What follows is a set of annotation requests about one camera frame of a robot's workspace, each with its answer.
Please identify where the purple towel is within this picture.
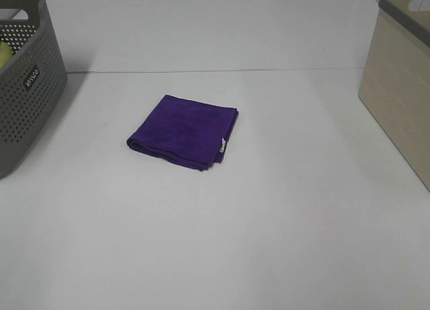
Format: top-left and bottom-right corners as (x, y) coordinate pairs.
(126, 95), (239, 171)

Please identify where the green cloth in basket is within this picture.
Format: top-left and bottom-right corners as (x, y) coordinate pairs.
(0, 41), (13, 68)

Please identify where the beige plastic storage bin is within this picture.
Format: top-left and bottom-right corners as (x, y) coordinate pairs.
(359, 0), (429, 187)

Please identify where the grey perforated plastic basket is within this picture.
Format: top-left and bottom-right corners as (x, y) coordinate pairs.
(1, 0), (67, 177)

